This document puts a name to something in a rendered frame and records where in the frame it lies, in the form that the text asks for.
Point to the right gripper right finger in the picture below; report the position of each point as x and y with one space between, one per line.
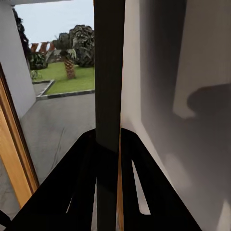
168 211

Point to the door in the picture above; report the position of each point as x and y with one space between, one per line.
47 94

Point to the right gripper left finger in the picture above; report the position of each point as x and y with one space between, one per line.
64 201

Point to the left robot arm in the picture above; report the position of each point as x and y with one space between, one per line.
4 220

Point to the poster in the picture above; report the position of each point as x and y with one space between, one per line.
109 19

